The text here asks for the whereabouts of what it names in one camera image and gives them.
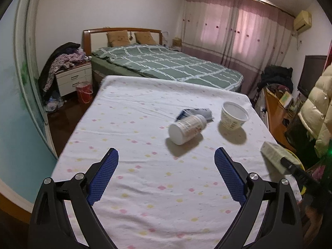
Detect red bucket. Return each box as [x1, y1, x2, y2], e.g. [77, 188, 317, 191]
[76, 81, 93, 104]

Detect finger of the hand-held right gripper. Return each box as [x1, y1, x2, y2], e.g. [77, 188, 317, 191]
[280, 156, 313, 186]

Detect dark clothes pile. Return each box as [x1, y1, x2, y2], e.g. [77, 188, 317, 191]
[257, 65, 294, 94]

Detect black television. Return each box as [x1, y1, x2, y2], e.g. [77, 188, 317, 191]
[297, 55, 328, 99]

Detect cream yogurt cup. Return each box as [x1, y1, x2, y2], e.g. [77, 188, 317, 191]
[220, 101, 250, 131]

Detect pink curtains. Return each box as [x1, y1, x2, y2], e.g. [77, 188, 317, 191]
[182, 0, 296, 94]

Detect green checked quilt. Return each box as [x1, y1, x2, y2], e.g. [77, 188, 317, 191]
[92, 44, 245, 92]

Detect cream puffer jacket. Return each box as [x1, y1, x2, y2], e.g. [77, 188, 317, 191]
[298, 65, 332, 159]

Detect brown pillow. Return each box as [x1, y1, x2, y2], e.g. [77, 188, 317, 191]
[107, 30, 132, 47]
[134, 31, 158, 45]

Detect air conditioner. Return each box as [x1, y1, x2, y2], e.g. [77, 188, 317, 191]
[293, 10, 312, 34]

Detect pale green paper box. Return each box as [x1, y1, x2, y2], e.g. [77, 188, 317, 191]
[261, 141, 289, 174]

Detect white spotted sheet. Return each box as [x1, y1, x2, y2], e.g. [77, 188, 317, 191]
[50, 75, 303, 249]

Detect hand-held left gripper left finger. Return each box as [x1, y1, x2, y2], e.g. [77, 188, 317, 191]
[28, 147, 120, 249]

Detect white pill bottle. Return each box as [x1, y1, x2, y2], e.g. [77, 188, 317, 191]
[168, 114, 208, 146]

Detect green book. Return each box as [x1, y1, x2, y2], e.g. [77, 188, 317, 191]
[278, 91, 294, 109]

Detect wooden desk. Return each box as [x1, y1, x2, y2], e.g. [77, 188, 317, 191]
[262, 87, 299, 151]

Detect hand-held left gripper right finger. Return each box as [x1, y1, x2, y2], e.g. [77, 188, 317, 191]
[214, 147, 304, 249]

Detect pile of clothes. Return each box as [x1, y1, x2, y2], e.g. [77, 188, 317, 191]
[38, 42, 89, 102]

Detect yellow rimmed bin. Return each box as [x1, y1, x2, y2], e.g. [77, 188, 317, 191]
[285, 149, 308, 196]

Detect white nightstand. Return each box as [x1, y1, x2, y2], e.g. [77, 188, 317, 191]
[55, 62, 93, 97]

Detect blue grey cloth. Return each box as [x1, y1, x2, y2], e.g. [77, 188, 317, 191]
[176, 107, 215, 123]

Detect sliding wardrobe door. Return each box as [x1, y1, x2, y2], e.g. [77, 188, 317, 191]
[0, 0, 59, 195]

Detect plastic bags on floor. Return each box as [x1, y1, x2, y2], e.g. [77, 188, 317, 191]
[45, 96, 64, 112]

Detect wooden bed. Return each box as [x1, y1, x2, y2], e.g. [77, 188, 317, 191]
[83, 28, 245, 93]

